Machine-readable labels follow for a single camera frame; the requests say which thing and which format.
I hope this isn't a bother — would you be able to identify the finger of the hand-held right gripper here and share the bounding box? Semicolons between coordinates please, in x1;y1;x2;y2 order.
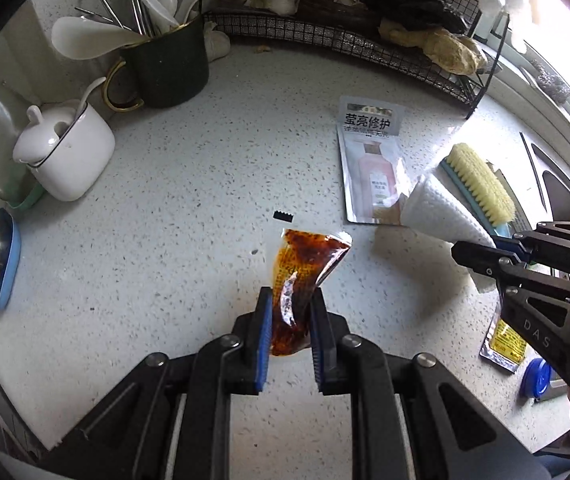
451;241;570;303
495;221;570;286

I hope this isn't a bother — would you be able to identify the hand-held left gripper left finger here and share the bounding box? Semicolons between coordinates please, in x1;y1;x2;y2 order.
40;286;276;480

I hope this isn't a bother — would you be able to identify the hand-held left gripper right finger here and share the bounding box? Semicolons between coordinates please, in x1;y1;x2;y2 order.
310;287;556;480

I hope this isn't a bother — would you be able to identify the blue bottle cap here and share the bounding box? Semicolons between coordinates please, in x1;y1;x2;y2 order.
520;358;556;401

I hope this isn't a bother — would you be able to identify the yellow sachet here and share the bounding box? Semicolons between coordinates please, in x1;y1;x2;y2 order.
480;305;529;374

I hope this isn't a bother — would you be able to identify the white paper towel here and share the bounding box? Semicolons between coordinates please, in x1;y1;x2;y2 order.
375;172;499;294

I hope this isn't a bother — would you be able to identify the yellow bristle scrub brush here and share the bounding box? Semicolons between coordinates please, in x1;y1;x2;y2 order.
438;142;517;239

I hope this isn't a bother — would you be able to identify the chili sauce packet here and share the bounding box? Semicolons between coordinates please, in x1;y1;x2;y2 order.
270;228;353;357

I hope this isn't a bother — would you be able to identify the white sachet pink bottle print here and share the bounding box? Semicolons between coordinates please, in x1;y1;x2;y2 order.
336;96;409;225

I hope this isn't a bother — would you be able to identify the stainless steel sink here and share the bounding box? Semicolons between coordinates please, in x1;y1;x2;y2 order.
519;130;570;223

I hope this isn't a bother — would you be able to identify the person's leg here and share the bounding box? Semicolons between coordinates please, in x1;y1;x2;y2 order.
530;452;570;480

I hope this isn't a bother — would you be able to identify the dark scouring pad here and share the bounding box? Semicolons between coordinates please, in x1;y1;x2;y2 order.
529;59;570;104

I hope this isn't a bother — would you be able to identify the ginger root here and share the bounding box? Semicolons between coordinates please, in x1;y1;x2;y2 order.
379;17;489;77

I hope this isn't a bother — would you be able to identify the black dried fungus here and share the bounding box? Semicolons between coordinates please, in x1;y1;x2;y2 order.
361;0;467;37

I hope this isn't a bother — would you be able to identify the blue tray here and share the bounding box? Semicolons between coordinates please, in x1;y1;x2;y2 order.
0;208;22;314

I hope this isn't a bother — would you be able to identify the black gas stove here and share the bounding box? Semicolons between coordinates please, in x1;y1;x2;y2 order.
0;347;48;461

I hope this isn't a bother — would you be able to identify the white sugar jar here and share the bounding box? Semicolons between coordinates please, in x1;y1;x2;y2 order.
13;77;116;202

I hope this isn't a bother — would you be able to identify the green saucer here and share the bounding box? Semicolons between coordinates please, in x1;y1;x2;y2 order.
6;180;46;212

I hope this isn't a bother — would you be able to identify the dark green mug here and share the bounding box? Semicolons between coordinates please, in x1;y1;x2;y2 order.
104;12;211;112

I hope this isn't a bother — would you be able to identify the white rice paddle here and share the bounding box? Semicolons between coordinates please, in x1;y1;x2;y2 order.
51;16;142;60

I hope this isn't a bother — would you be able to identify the black wire rack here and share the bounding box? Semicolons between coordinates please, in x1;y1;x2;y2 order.
202;0;512;121

